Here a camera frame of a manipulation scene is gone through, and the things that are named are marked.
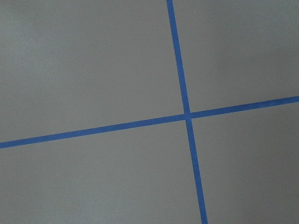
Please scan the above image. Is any long blue tape strip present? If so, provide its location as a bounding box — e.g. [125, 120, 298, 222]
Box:
[0, 96, 299, 149]

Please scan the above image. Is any crossing blue tape strip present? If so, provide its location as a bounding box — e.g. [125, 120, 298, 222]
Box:
[166, 0, 208, 224]

